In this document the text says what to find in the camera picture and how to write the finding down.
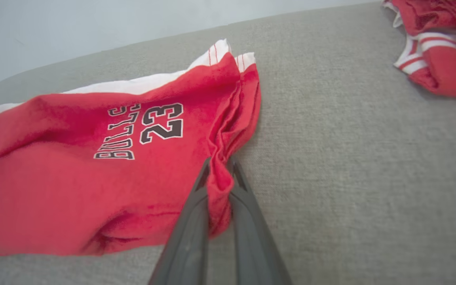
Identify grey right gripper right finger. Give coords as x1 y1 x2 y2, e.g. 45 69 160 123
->
228 158 293 285

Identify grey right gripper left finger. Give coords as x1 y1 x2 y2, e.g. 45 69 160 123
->
148 157 213 285

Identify red shorts with white stripe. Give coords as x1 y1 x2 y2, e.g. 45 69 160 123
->
0 39 262 258

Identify red Bulls basketball jersey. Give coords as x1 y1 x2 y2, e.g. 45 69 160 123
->
382 0 456 99

